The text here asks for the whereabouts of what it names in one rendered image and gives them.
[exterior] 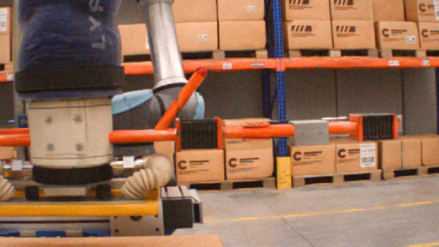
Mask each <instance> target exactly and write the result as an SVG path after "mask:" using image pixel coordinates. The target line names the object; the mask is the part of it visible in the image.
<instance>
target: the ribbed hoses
mask: <svg viewBox="0 0 439 247"><path fill-rule="evenodd" d="M171 164H172V162H171V158H170V157H169V155H168V154H164V153H157V154H149V155H148V156H147V157H146V159H145V160H144V162H143V165H144V171H143V170H142V169H141V170H140V171H139V172H134V174H133V176H132V177H128V181H127V182H126V183H125V185H124V186H123V188H122V189H121V191H122V192H123V193H124V194H125V195H126V196H127V197H128V198H129V199H136V200H137V199H141V197H142V196H144V194H146V192H147V191H150V189H152V190H153V189H154V188H155V189H158V188H159V187H160V186H165V185H166V184H167V183H168V182H169V181H170V179H171V175H172V165H171ZM4 166H6V164H5V165H3V162H2V161H0V201H7V200H8V199H9V198H10V197H11V196H12V195H13V194H14V193H15V190H16V189H14V187H15V186H11V184H9V183H8V180H7V179H5V177H6V172H7V170H6V172H5V173H4V168H3V167H4ZM13 179H14V178H13ZM14 180H23V181H25V180H33V177H30V178H24V179H19V178H17V179H14Z"/></svg>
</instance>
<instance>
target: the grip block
mask: <svg viewBox="0 0 439 247"><path fill-rule="evenodd" d="M175 122H176V131H177V141H176V144H177V151H178V152H181V151H182V150H189V149H210V148H217V149H218V150H222V133H221V118H219V117H214V120H213V119H194V120H179V118H176V119H175Z"/></svg>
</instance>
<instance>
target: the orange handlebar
mask: <svg viewBox="0 0 439 247"><path fill-rule="evenodd" d="M240 125H241V126H227V127H221V133H222V139H243V140H244V141H247V142H250V141H265V140H271V138H269V137H287V136H294V133H295V129H294V127H293V125H290V124H272V125H270V124H268V123H264V122H260V123H241V124H240ZM356 133H357V124H356V123H351V122H338V123H328V134H329V135H349V134H356ZM108 140H109V143H110V144H116V143H137V142H176V141H177V131H176V129H168V130H117V131H112V132H110V134H109V135H108ZM30 144H31V141H30V135H29V129H16V130H0V147H20V146H30Z"/></svg>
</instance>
